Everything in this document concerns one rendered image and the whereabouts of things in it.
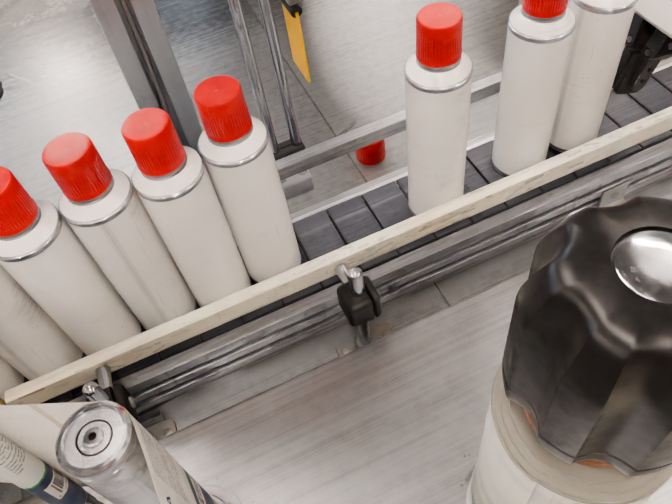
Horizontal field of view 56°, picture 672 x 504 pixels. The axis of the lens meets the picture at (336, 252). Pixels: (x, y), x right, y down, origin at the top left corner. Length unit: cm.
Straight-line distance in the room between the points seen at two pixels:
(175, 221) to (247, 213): 6
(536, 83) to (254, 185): 25
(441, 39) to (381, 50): 41
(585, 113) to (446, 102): 18
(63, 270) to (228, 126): 15
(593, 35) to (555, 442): 40
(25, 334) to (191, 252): 14
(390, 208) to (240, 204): 18
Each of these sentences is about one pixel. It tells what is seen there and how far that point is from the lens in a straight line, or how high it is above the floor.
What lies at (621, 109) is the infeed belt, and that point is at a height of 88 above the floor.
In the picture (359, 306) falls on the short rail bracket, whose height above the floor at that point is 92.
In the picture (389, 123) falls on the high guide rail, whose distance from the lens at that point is 57.
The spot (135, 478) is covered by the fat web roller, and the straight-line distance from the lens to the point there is 35.
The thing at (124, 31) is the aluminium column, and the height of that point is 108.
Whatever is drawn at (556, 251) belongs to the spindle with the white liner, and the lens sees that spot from 23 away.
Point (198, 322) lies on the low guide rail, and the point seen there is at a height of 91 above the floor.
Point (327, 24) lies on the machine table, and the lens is 94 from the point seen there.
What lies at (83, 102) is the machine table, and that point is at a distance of 93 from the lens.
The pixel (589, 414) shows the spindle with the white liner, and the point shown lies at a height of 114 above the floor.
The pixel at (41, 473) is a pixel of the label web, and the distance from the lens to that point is 45.
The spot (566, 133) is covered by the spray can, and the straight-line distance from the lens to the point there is 65.
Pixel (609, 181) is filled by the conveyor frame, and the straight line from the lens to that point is 67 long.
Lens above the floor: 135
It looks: 53 degrees down
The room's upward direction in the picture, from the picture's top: 11 degrees counter-clockwise
